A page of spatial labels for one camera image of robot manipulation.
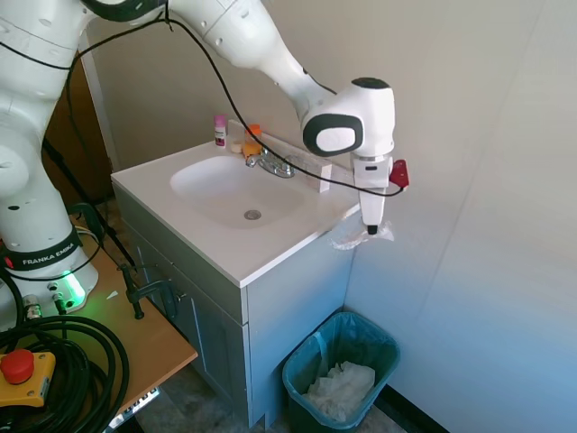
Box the thin black camera cable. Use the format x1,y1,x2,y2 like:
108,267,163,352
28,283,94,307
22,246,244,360
67,0,409,198

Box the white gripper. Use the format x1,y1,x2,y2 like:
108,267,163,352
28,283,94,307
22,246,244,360
353,153,391,236

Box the chrome faucet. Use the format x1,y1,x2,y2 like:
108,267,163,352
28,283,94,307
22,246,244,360
244,147,298,180

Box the desk control panel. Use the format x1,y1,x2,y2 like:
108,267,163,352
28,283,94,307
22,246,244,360
106,385,161,432

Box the white bottle with purple cap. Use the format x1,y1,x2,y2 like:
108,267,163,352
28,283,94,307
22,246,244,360
213,114,229,149

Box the teal plastic trash bin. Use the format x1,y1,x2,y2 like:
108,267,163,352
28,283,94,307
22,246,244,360
282,311,401,428

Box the wooden desk top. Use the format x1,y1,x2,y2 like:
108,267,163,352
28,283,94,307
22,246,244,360
0,234,198,433

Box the white sink vanity top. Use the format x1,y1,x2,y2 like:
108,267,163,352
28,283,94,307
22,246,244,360
111,139,362,289

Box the white tissue pile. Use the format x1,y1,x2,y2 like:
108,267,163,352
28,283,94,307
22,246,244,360
301,360,378,424

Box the yellow emergency stop box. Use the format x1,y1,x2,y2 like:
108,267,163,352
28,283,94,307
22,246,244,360
0,350,58,410

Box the orange bottle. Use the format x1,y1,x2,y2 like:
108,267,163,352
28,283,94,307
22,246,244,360
242,124,263,158

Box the brown wooden door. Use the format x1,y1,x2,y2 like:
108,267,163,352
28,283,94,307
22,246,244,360
42,53,114,204

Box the clear plastic wrapper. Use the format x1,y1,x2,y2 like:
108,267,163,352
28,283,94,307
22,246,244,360
327,215,396,252

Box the grey vanity cabinet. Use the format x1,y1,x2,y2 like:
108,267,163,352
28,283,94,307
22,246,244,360
112,184,362,429

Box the coiled thick black cables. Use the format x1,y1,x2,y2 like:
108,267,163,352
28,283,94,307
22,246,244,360
0,315,131,433

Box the black metal clamp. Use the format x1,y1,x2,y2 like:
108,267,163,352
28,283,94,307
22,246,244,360
117,263,187,320

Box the red wrist camera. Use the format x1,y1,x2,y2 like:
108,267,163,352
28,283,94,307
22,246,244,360
389,158,412,189

